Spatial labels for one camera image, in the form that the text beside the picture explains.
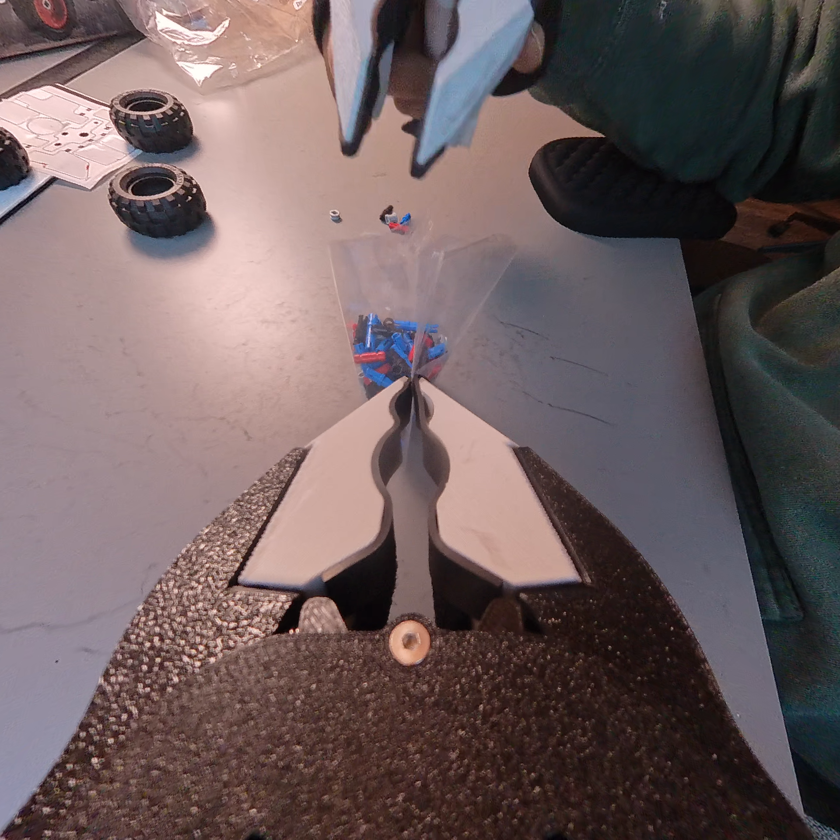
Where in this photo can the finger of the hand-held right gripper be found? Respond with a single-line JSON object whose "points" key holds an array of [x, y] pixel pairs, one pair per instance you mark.
{"points": [[479, 53], [352, 66]]}

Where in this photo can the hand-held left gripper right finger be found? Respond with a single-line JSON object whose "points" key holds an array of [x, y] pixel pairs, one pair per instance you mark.
{"points": [[505, 525]]}

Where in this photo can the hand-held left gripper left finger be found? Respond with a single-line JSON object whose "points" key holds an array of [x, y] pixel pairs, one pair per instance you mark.
{"points": [[315, 512]]}

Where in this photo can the large clear plastic bag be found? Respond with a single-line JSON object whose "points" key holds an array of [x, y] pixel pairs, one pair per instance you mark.
{"points": [[210, 40]]}

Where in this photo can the cluster of toy pins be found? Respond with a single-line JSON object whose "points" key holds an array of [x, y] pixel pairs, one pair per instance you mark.
{"points": [[394, 221]]}

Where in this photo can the small bag of toy pins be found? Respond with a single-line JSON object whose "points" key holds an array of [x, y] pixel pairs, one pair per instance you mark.
{"points": [[400, 341]]}

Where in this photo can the person's right forearm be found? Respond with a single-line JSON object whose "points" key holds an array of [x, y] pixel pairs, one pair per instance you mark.
{"points": [[683, 79]]}

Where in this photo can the person's right hand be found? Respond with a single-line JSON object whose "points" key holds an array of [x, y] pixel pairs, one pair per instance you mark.
{"points": [[412, 85]]}

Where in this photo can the black toy tire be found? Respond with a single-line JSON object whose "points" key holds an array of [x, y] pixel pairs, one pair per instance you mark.
{"points": [[131, 210], [11, 164], [171, 131]]}

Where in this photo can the person's torso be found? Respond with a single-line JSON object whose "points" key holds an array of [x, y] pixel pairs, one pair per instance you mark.
{"points": [[788, 460]]}

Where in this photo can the white sticker sheet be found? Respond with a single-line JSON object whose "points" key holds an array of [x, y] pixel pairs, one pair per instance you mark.
{"points": [[66, 131]]}

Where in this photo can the toy truck box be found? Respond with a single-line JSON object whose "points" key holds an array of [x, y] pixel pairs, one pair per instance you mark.
{"points": [[40, 16]]}

